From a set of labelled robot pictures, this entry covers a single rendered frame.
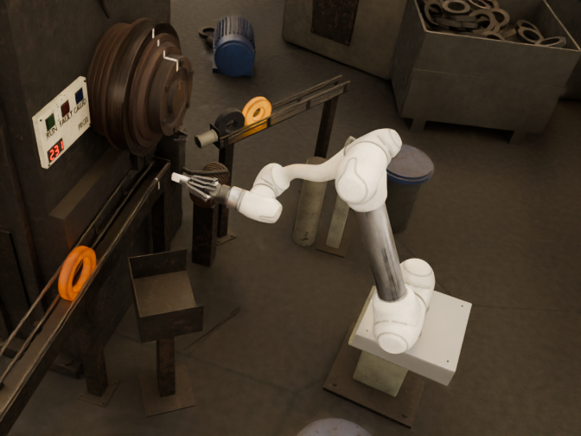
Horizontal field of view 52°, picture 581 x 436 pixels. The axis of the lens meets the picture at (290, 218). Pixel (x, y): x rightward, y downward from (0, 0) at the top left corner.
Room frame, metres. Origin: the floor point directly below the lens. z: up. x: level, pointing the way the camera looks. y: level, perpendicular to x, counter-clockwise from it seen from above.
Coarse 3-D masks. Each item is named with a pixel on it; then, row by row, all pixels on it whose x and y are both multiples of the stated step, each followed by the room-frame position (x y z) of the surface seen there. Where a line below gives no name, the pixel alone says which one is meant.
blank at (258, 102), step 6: (252, 102) 2.35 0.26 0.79; (258, 102) 2.36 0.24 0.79; (264, 102) 2.39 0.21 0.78; (246, 108) 2.34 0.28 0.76; (252, 108) 2.34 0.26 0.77; (258, 108) 2.36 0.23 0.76; (264, 108) 2.39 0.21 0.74; (270, 108) 2.42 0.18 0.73; (246, 114) 2.32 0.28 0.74; (252, 114) 2.35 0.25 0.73; (258, 114) 2.41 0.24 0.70; (264, 114) 2.39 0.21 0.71; (270, 114) 2.42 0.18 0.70; (246, 120) 2.32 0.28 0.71; (252, 120) 2.35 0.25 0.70
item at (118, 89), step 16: (144, 32) 1.78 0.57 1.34; (160, 32) 1.85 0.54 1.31; (128, 48) 1.70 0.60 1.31; (144, 48) 1.74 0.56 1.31; (128, 64) 1.66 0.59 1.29; (112, 80) 1.62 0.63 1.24; (128, 80) 1.62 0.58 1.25; (112, 96) 1.60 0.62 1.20; (128, 96) 1.61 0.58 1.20; (112, 112) 1.59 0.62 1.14; (112, 128) 1.59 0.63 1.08; (128, 128) 1.60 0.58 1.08; (128, 144) 1.59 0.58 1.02
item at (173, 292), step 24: (144, 264) 1.38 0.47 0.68; (168, 264) 1.42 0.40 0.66; (144, 288) 1.33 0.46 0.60; (168, 288) 1.35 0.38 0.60; (144, 312) 1.24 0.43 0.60; (168, 312) 1.16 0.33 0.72; (192, 312) 1.20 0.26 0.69; (144, 336) 1.13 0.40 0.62; (168, 336) 1.16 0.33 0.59; (168, 360) 1.28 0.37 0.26; (144, 384) 1.31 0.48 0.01; (168, 384) 1.28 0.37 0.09; (144, 408) 1.21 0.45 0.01; (168, 408) 1.23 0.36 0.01
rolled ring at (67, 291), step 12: (72, 252) 1.27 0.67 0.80; (84, 252) 1.29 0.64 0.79; (72, 264) 1.23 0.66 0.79; (84, 264) 1.32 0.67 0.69; (60, 276) 1.20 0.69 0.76; (72, 276) 1.21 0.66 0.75; (84, 276) 1.30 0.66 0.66; (60, 288) 1.18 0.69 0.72; (72, 288) 1.20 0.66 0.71; (72, 300) 1.19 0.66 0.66
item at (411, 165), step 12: (396, 156) 2.65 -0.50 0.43; (408, 156) 2.67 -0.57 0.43; (420, 156) 2.69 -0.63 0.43; (396, 168) 2.54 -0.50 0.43; (408, 168) 2.56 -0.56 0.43; (420, 168) 2.58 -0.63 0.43; (432, 168) 2.62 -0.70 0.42; (396, 180) 2.47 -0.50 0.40; (408, 180) 2.47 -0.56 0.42; (420, 180) 2.49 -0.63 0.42; (396, 192) 2.50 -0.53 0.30; (408, 192) 2.51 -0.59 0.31; (396, 204) 2.50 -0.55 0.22; (408, 204) 2.52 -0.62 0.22; (396, 216) 2.50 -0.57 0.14; (408, 216) 2.55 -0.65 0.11; (396, 228) 2.51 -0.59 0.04
